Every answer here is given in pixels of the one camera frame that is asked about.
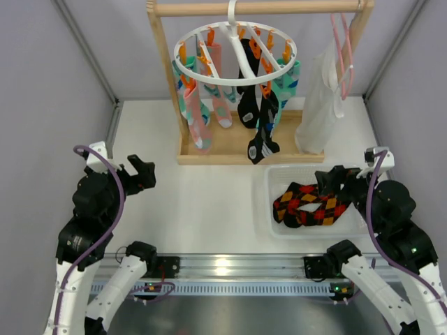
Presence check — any pink teal sock front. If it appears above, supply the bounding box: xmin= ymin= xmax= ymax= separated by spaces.
xmin=183 ymin=80 xmax=212 ymax=154

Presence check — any wooden clothes rack frame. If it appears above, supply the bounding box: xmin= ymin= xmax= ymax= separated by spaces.
xmin=147 ymin=1 xmax=374 ymax=165

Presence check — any pink teal sock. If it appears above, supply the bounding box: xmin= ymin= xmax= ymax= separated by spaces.
xmin=204 ymin=43 xmax=232 ymax=128
xmin=183 ymin=80 xmax=212 ymax=154

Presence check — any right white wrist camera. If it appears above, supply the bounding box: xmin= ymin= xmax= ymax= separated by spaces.
xmin=356 ymin=147 xmax=395 ymax=179

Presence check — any orange clothes peg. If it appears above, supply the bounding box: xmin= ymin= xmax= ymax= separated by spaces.
xmin=260 ymin=82 xmax=272 ymax=99

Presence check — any perforated cable duct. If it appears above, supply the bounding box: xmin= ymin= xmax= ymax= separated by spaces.
xmin=89 ymin=281 xmax=353 ymax=297

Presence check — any aluminium mounting rail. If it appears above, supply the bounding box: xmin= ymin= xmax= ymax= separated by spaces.
xmin=89 ymin=253 xmax=399 ymax=283

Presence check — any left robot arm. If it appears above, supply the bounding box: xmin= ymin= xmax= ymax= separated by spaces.
xmin=44 ymin=155 xmax=157 ymax=334

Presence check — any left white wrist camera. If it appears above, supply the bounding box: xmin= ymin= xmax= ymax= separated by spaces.
xmin=87 ymin=141 xmax=117 ymax=173

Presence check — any mint green sock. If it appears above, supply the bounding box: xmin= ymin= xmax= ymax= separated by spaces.
xmin=172 ymin=56 xmax=210 ymax=126
xmin=272 ymin=60 xmax=301 ymax=126

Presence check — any white round clip hanger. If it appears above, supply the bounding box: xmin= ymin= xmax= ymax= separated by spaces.
xmin=174 ymin=1 xmax=298 ymax=87

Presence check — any white plastic basket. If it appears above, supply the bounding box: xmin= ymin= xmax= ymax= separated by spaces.
xmin=264 ymin=163 xmax=368 ymax=240

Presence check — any black white striped sock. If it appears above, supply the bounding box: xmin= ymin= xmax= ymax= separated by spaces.
xmin=247 ymin=91 xmax=280 ymax=165

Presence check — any orange black argyle sock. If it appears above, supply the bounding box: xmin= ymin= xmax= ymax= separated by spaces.
xmin=272 ymin=182 xmax=318 ymax=223

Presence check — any black sock with grey patch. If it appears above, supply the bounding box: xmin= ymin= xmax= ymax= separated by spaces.
xmin=236 ymin=38 xmax=260 ymax=128

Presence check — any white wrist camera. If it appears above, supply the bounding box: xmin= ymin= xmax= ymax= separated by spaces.
xmin=87 ymin=141 xmax=117 ymax=173
xmin=356 ymin=147 xmax=395 ymax=179

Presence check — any white cloth garment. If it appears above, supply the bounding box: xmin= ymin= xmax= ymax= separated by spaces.
xmin=295 ymin=41 xmax=344 ymax=154

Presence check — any red black argyle sock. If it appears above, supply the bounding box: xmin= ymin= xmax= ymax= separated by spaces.
xmin=283 ymin=195 xmax=351 ymax=228

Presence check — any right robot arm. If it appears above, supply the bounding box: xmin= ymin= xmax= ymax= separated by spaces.
xmin=315 ymin=165 xmax=446 ymax=334

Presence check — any pink wire hanger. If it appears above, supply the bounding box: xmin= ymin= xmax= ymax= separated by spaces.
xmin=330 ymin=13 xmax=354 ymax=101

